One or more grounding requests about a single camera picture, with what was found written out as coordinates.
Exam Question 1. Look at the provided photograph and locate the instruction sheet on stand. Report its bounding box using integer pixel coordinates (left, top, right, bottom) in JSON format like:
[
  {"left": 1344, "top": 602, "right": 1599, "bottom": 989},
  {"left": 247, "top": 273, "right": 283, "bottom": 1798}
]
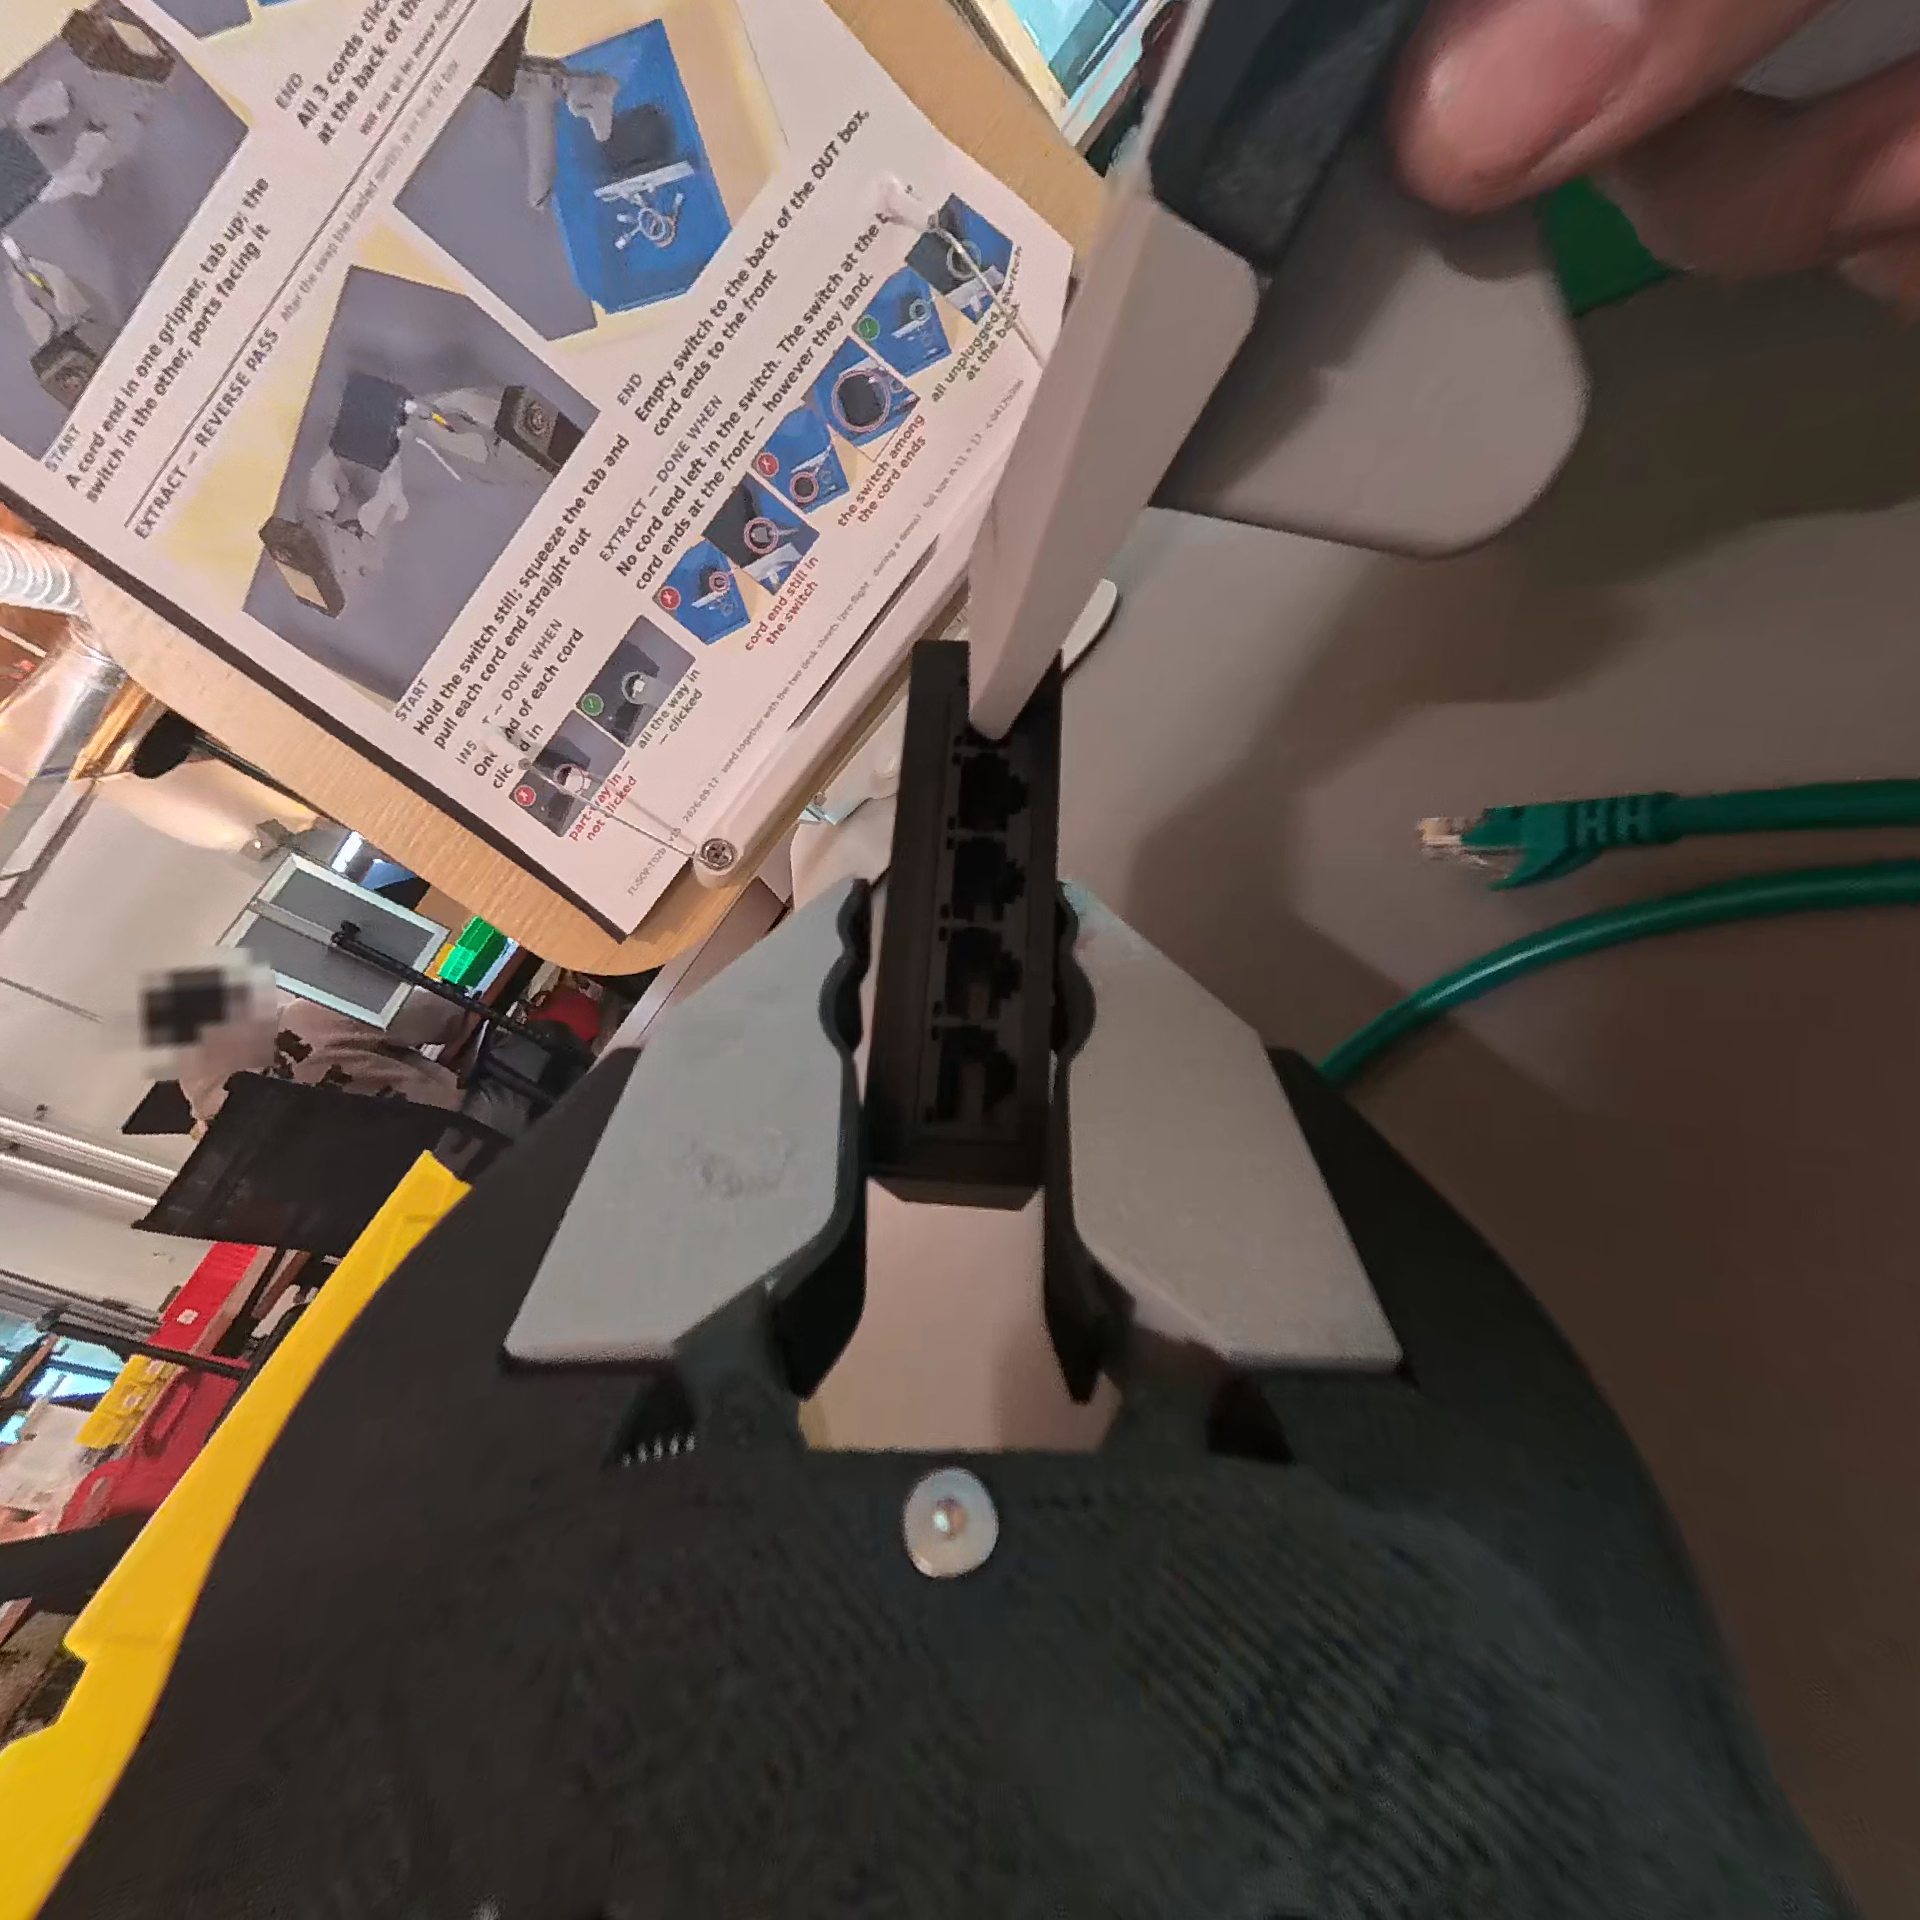
[{"left": 73, "top": 0, "right": 1116, "bottom": 980}]

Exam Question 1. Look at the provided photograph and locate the black network switch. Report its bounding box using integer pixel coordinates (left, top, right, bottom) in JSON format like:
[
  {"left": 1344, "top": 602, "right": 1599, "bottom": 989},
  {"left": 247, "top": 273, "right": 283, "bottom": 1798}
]
[{"left": 867, "top": 639, "right": 1071, "bottom": 1215}]

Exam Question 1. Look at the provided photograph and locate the red storage bin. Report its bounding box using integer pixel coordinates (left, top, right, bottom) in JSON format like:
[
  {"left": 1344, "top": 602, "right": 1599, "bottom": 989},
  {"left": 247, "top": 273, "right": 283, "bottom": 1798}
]
[{"left": 60, "top": 1243, "right": 307, "bottom": 1535}]

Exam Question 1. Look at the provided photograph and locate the person's right hand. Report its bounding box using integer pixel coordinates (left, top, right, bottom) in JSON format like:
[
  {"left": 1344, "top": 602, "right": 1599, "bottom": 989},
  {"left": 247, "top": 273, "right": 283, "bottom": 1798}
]
[{"left": 1397, "top": 0, "right": 1920, "bottom": 326}]

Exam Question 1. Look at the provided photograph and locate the black mesh chair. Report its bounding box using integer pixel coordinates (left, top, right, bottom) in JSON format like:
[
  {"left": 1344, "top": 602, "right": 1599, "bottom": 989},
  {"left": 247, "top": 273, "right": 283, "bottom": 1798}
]
[{"left": 133, "top": 1072, "right": 516, "bottom": 1265}]

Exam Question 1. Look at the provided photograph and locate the white display stand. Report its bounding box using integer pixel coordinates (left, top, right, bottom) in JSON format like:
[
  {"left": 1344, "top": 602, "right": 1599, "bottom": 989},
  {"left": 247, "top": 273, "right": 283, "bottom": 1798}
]
[{"left": 689, "top": 576, "right": 1127, "bottom": 995}]

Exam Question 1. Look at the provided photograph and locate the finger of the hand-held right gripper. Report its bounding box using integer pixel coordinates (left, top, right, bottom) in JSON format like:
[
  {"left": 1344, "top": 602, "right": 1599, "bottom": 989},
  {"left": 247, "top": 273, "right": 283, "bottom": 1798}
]
[
  {"left": 967, "top": 192, "right": 1259, "bottom": 738},
  {"left": 1161, "top": 145, "right": 1593, "bottom": 560}
]

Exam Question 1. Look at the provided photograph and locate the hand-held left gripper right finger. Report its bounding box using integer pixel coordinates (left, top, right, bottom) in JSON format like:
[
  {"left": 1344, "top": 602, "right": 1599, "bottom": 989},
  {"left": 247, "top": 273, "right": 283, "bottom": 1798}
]
[{"left": 1047, "top": 896, "right": 1407, "bottom": 1406}]

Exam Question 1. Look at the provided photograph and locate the yellow plastic bin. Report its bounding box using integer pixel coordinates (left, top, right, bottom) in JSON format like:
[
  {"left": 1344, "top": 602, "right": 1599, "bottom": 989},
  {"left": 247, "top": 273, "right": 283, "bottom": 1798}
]
[{"left": 0, "top": 1155, "right": 477, "bottom": 1920}]

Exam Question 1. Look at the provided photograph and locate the green ethernet cable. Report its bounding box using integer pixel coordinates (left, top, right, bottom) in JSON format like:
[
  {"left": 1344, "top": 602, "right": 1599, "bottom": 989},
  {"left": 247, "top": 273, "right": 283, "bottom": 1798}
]
[{"left": 1317, "top": 173, "right": 1920, "bottom": 1085}]

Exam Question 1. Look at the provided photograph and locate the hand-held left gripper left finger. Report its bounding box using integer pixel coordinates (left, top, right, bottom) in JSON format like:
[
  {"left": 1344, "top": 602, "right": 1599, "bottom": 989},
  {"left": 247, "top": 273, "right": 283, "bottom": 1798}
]
[{"left": 504, "top": 878, "right": 877, "bottom": 1390}]

